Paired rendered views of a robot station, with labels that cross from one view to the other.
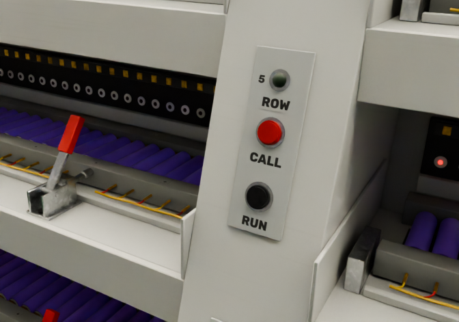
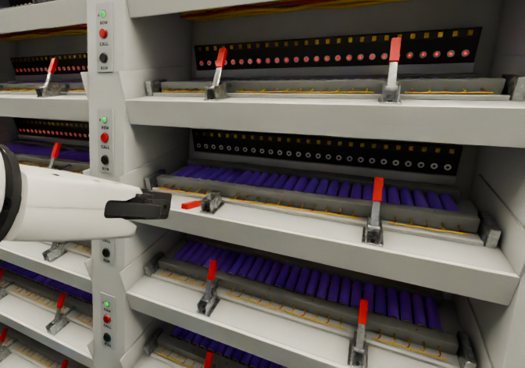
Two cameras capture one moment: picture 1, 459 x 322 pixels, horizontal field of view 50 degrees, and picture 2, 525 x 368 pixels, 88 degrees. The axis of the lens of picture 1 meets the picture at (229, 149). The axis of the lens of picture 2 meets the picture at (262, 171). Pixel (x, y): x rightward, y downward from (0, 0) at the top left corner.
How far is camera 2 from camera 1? 0.35 m
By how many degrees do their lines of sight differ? 5
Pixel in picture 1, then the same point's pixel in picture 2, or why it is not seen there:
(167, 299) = (499, 289)
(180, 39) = (505, 126)
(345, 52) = not seen: outside the picture
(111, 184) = (391, 216)
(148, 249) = (468, 258)
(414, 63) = not seen: outside the picture
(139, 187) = (416, 216)
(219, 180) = not seen: outside the picture
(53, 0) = (387, 107)
